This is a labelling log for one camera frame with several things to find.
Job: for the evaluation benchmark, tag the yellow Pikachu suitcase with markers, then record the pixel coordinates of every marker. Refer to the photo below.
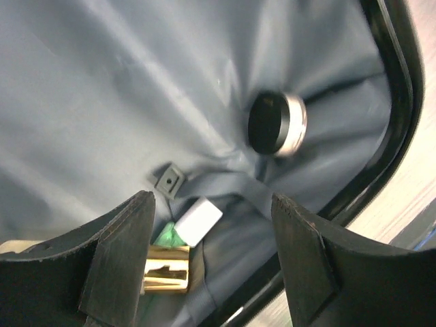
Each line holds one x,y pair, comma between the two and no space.
103,99

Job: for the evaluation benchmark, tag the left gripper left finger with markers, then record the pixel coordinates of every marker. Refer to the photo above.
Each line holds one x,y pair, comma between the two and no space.
49,292

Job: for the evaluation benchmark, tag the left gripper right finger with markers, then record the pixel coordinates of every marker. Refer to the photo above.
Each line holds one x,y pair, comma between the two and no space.
335,277

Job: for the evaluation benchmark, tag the gold capped lotion bottle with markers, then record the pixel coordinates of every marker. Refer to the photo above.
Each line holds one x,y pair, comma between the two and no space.
166,269

